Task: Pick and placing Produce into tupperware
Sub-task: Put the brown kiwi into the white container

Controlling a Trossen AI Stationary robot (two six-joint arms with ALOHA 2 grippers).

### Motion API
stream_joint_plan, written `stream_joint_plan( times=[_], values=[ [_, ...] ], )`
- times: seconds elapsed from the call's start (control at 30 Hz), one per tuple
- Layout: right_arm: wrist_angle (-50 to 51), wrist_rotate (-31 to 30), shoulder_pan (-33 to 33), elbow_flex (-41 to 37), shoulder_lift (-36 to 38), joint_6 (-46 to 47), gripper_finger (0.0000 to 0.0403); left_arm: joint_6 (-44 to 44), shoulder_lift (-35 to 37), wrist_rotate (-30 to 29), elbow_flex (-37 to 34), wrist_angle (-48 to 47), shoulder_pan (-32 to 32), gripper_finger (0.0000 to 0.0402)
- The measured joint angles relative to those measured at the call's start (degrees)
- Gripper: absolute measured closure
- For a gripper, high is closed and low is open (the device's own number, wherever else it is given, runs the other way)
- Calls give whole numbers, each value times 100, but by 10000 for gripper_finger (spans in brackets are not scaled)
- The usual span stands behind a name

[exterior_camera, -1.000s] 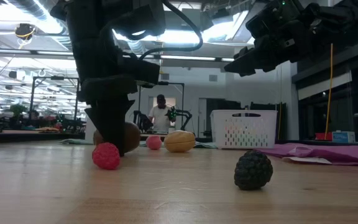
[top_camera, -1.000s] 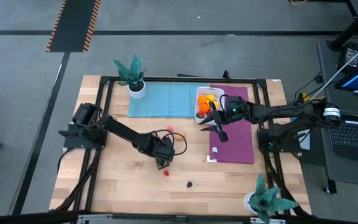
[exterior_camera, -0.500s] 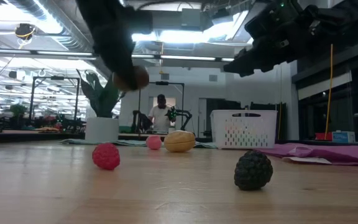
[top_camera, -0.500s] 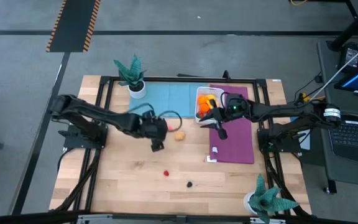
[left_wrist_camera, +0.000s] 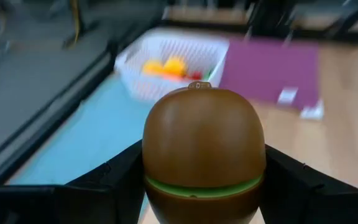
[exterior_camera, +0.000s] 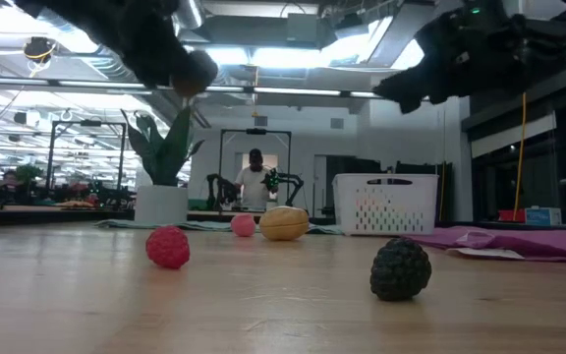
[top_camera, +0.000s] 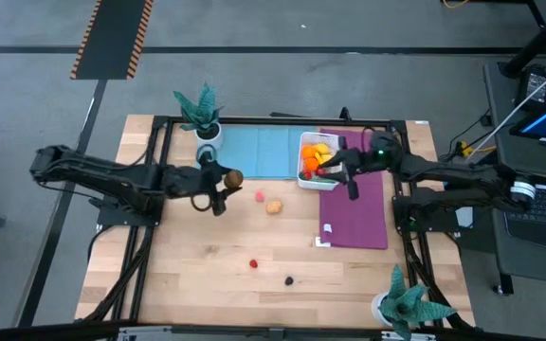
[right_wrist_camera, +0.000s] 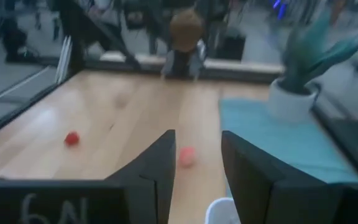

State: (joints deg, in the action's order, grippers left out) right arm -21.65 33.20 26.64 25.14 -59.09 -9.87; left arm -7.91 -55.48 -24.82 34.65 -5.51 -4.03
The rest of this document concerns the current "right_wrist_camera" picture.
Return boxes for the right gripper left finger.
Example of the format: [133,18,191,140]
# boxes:
[104,129,177,224]

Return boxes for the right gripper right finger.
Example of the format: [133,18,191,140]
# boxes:
[222,130,358,224]

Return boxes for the pink toy peach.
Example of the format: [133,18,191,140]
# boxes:
[178,146,197,169]

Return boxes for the brown toy kiwi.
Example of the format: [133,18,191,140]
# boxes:
[168,9,204,53]

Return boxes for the light blue cloth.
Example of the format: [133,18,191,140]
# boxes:
[219,98,358,198]

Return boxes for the white perforated plastic basket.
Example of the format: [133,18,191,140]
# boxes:
[204,197,242,224]

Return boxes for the red toy raspberry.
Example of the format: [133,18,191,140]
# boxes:
[63,131,81,147]

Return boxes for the plant in white pot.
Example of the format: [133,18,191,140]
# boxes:
[267,9,358,124]

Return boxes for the black box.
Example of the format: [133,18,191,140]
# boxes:
[219,32,248,62]

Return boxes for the computer tower blue lights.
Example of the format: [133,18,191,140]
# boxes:
[270,0,288,19]

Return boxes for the black aluminium table frame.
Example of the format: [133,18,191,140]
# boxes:
[0,0,358,184]

